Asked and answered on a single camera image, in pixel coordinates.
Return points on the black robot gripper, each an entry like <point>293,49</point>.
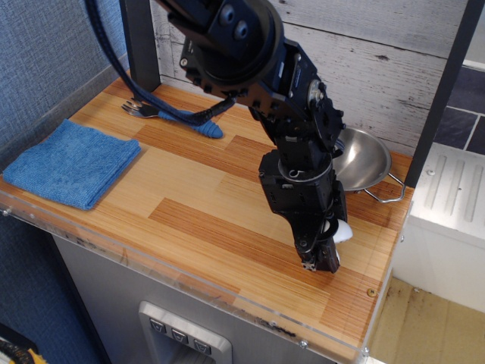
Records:
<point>307,199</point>

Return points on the white toy mushroom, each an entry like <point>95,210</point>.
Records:
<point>342,234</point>

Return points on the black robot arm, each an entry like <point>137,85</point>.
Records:
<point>238,50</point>

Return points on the blue folded cloth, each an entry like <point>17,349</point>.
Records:
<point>74,166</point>

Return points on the white toy sink unit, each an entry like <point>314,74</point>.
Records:
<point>442,242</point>

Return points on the silver dispenser button panel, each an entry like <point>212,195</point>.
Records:
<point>174,339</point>

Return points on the yellow object bottom left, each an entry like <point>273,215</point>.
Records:
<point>20,351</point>

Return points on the small steel two-handled pan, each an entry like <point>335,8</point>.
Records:
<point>364,163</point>

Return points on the blue-handled metal spork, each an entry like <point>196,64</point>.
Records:
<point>143,110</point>

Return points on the dark right shelf post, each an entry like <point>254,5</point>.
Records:
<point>451,70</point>

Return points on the dark shelf post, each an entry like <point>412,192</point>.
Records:
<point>451,70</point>
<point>140,42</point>

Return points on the dark left shelf post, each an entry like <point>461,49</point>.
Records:
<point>140,42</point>

